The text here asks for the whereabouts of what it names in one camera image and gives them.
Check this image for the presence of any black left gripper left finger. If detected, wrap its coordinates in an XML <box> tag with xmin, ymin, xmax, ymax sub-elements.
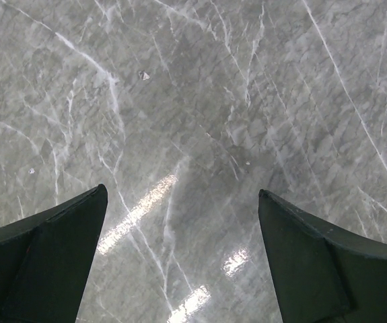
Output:
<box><xmin>0</xmin><ymin>184</ymin><xmax>108</xmax><ymax>322</ymax></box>

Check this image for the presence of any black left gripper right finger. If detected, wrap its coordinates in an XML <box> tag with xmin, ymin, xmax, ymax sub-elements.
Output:
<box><xmin>258</xmin><ymin>190</ymin><xmax>387</xmax><ymax>322</ymax></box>

